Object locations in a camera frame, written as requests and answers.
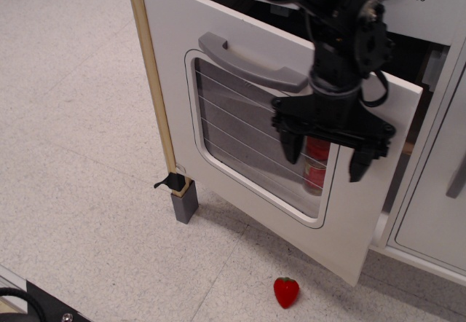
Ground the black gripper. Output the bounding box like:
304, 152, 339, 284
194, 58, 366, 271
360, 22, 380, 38
272, 81, 396, 183

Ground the white oven door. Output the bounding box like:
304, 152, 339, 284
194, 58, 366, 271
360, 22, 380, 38
141, 0, 422, 285

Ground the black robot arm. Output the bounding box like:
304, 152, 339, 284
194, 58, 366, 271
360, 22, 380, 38
267, 0, 395, 182

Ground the grey oven tray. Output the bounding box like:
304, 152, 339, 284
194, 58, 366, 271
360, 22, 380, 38
194, 58, 304, 184

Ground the red spice jar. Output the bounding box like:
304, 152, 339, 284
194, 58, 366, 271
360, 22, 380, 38
304, 136, 331, 196

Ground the white right cabinet door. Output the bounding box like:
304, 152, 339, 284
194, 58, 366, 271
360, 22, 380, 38
386, 52, 465, 283

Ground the red toy strawberry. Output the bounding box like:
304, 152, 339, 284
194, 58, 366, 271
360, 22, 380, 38
273, 277, 300, 309

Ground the white toy kitchen cabinet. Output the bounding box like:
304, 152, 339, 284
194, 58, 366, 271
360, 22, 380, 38
131, 0, 465, 285

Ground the grey cabinet leg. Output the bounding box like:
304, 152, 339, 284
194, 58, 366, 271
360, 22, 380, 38
171, 181, 199, 224

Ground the grey right door handle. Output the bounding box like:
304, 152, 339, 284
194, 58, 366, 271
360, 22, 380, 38
446, 156, 466, 199

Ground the grey oven door handle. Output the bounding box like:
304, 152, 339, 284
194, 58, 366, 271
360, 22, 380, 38
198, 32, 308, 93

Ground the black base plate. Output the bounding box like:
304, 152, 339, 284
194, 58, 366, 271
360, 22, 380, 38
26, 281, 90, 322

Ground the black cable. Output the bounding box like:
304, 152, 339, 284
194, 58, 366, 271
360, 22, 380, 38
0, 287, 41, 322

